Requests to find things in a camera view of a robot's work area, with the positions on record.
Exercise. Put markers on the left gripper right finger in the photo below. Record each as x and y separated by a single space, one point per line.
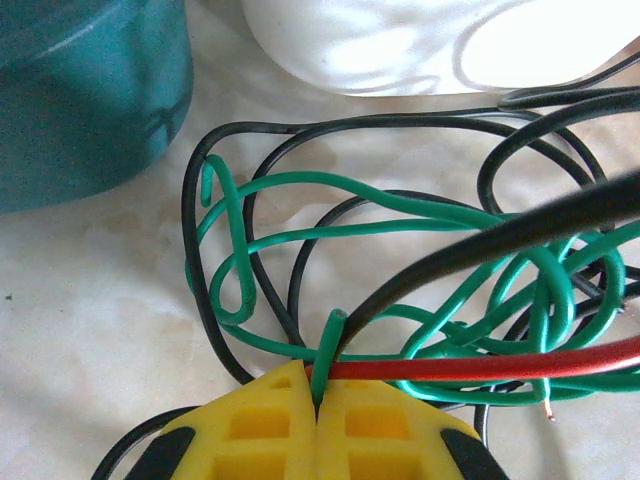
380 430

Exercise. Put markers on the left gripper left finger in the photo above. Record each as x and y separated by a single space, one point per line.
260 435

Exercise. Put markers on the teal plastic bin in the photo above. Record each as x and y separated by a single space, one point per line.
85 100

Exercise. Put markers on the white plastic bin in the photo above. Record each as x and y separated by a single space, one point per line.
400 45

